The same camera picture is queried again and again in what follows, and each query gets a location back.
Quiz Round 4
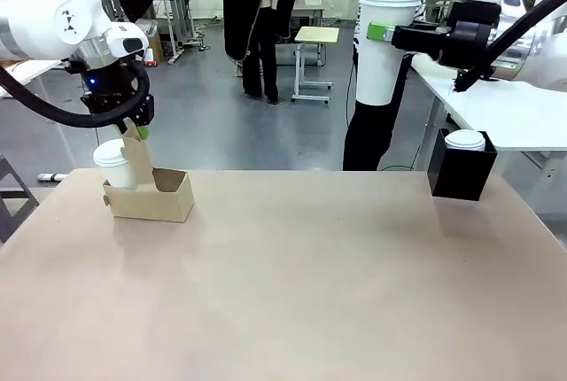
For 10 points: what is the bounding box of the black cup holder box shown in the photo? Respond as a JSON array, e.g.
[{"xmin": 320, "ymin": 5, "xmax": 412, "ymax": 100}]
[{"xmin": 427, "ymin": 128, "xmax": 500, "ymax": 203}]

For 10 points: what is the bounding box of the small wooden top rolling table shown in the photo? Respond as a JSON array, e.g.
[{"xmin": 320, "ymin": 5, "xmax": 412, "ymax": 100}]
[{"xmin": 291, "ymin": 26, "xmax": 341, "ymax": 105}]

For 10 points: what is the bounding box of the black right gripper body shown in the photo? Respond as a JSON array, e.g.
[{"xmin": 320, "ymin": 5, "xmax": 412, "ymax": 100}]
[{"xmin": 392, "ymin": 0, "xmax": 502, "ymax": 77}]

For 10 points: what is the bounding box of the brown cardboard drink carrier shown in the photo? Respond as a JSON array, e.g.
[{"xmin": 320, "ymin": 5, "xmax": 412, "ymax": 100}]
[{"xmin": 102, "ymin": 122, "xmax": 196, "ymax": 224}]

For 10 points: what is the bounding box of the white lidded cup in black box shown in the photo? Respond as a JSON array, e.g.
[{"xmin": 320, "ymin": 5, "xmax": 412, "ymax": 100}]
[{"xmin": 444, "ymin": 128, "xmax": 487, "ymax": 152}]

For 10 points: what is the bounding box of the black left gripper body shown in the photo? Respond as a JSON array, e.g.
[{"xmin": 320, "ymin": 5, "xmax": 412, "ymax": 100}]
[{"xmin": 79, "ymin": 64, "xmax": 156, "ymax": 128}]

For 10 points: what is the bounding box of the grey metal frame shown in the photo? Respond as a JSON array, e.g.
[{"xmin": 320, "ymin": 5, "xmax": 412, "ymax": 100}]
[{"xmin": 0, "ymin": 154, "xmax": 42, "ymax": 245}]

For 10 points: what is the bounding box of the person in zebra striped top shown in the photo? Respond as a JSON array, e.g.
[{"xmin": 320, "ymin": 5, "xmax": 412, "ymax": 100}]
[{"xmin": 342, "ymin": 0, "xmax": 433, "ymax": 172}]

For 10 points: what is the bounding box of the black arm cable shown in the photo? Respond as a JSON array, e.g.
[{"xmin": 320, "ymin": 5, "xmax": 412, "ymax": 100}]
[
  {"xmin": 0, "ymin": 60, "xmax": 151, "ymax": 129},
  {"xmin": 451, "ymin": 0, "xmax": 567, "ymax": 92}
]

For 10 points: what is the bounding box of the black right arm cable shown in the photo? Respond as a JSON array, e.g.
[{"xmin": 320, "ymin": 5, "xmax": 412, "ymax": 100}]
[{"xmin": 451, "ymin": 0, "xmax": 567, "ymax": 92}]

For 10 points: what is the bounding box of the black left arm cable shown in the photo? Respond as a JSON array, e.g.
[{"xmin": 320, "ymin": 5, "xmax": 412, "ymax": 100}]
[{"xmin": 0, "ymin": 60, "xmax": 151, "ymax": 129}]

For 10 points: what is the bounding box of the cardboard box on floor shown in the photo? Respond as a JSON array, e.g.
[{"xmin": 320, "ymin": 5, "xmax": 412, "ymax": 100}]
[{"xmin": 142, "ymin": 29, "xmax": 166, "ymax": 66}]

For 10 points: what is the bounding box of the tall white paper cup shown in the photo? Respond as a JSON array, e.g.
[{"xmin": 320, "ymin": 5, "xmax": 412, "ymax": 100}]
[{"xmin": 355, "ymin": 0, "xmax": 423, "ymax": 106}]

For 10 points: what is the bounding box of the white board table edge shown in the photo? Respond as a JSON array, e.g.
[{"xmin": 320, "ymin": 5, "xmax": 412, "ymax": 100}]
[{"xmin": 0, "ymin": 58, "xmax": 68, "ymax": 99}]

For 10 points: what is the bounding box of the grey background work table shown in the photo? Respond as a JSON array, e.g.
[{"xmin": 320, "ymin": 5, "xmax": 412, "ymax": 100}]
[{"xmin": 145, "ymin": 0, "xmax": 197, "ymax": 64}]

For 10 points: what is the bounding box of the person in black clothes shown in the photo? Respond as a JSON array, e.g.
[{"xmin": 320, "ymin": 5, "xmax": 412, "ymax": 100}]
[{"xmin": 220, "ymin": 0, "xmax": 305, "ymax": 105}]

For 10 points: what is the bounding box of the white side table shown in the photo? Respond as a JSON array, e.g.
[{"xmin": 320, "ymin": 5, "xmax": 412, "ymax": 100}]
[{"xmin": 410, "ymin": 51, "xmax": 567, "ymax": 190}]

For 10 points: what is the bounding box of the small white lidded paper cup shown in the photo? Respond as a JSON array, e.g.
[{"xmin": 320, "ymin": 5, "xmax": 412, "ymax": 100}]
[{"xmin": 92, "ymin": 138, "xmax": 139, "ymax": 191}]

